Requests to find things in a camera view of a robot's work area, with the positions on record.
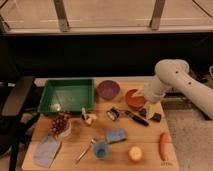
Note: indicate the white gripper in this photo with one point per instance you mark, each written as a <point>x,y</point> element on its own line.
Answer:
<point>151,110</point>

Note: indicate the yellow red apple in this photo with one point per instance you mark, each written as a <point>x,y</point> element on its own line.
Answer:
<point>135,154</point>

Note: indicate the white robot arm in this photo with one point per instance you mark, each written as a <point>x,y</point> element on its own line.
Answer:
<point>174,73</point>

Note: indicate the red bowl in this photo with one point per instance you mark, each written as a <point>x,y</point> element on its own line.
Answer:
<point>134,103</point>

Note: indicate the purple bowl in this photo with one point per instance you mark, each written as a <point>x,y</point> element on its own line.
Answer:
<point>108,89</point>

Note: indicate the white small bowl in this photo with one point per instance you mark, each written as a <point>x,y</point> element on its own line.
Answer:
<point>66,132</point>

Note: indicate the orange carrot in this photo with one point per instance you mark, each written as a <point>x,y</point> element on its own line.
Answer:
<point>162,146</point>

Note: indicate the wooden table board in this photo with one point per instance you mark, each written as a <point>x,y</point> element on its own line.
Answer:
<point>145,137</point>

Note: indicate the blue sponge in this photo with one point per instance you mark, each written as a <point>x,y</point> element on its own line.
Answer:
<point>115,135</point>

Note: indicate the blue cup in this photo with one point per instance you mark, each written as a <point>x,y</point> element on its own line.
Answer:
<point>101,149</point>

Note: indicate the black white toy figure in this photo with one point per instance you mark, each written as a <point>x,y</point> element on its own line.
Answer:
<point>88,118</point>

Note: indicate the metal spoon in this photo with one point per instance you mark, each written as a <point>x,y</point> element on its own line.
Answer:
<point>77,160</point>

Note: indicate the green plastic tray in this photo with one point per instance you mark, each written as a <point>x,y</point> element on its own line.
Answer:
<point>68,95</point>

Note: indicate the red grapes bunch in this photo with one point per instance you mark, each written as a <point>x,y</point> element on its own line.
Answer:
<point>59,123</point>

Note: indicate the light blue cloth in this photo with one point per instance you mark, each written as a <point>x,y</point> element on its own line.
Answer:
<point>45,151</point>

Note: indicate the black office chair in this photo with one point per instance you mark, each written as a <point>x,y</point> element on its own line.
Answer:
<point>12,130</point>

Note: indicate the black knife handle tool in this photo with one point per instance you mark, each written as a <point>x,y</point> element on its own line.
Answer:
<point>136,118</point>

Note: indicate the black handled peeler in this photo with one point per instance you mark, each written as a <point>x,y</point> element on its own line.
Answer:
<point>114,113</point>

